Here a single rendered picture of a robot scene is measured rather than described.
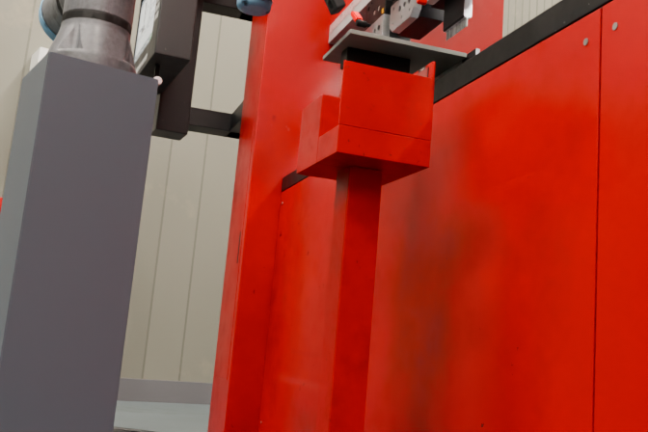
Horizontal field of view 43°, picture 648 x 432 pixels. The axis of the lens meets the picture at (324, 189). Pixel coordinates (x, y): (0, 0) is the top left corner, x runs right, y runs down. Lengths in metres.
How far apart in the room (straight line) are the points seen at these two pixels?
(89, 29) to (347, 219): 0.52
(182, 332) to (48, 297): 3.58
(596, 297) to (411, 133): 0.43
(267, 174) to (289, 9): 0.55
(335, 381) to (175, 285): 3.56
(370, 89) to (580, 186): 0.38
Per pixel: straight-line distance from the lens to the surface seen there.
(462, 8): 1.87
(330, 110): 1.37
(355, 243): 1.32
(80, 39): 1.40
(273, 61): 2.63
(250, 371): 2.48
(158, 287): 4.78
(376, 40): 1.70
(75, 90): 1.34
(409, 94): 1.33
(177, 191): 4.87
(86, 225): 1.31
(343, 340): 1.31
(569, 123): 1.15
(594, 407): 1.05
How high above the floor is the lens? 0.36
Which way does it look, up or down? 11 degrees up
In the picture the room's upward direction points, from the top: 5 degrees clockwise
